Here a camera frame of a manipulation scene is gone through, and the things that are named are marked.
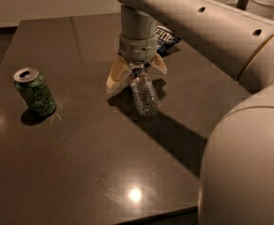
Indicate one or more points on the blue chip bag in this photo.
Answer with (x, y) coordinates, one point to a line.
(166, 39)

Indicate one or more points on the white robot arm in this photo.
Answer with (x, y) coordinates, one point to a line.
(237, 171)

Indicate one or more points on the clear plastic water bottle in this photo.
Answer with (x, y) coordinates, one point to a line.
(145, 96)

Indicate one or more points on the green soda can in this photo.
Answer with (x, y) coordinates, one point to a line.
(34, 90)

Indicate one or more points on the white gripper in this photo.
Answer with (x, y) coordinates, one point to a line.
(138, 50)

